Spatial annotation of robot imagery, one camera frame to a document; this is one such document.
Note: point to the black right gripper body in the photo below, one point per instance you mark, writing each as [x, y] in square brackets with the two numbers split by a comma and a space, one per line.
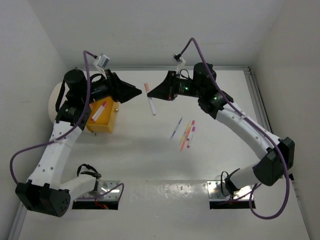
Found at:
[186, 87]

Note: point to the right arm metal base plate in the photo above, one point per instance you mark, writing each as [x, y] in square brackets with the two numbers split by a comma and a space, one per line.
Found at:
[217, 192]

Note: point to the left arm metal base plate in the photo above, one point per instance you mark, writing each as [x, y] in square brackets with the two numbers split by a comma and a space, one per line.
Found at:
[105, 191]

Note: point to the mauve cap white pen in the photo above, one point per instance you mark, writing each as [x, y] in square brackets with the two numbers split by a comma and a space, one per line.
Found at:
[102, 107]

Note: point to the cylindrical beige drawer container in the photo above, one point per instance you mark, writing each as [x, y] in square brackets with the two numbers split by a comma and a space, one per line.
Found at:
[106, 120]

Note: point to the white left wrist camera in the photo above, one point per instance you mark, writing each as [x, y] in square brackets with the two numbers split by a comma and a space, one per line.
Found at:
[100, 62]

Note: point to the blue clear pen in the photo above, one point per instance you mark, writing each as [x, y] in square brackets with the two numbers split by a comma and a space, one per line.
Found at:
[176, 128]

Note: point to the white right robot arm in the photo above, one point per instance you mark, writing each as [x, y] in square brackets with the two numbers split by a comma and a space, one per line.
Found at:
[274, 154]

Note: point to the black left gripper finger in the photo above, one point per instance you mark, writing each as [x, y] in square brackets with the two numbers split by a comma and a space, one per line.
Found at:
[126, 94]
[124, 86]

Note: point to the purple cap white pen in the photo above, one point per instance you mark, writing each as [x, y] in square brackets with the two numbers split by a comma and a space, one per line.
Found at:
[190, 137]

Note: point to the light pink cap pen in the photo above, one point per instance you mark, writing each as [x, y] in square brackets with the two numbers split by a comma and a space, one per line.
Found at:
[96, 115]

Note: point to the orange clear pen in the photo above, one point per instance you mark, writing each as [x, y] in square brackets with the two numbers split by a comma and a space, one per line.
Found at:
[184, 142]

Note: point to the yellow clear pen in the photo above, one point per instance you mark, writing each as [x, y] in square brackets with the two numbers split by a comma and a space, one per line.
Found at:
[185, 133]

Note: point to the pink cap white pen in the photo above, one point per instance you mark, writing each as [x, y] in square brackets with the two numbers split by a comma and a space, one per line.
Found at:
[190, 128]

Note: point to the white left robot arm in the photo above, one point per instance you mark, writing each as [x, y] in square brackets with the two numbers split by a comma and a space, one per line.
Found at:
[44, 192]

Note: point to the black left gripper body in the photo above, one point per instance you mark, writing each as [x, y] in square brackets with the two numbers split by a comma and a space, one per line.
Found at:
[106, 87]

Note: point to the peach cap white pen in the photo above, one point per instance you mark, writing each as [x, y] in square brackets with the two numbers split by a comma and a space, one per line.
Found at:
[151, 104]

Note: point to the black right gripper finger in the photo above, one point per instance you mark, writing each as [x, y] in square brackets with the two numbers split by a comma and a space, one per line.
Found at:
[161, 96]
[166, 86]

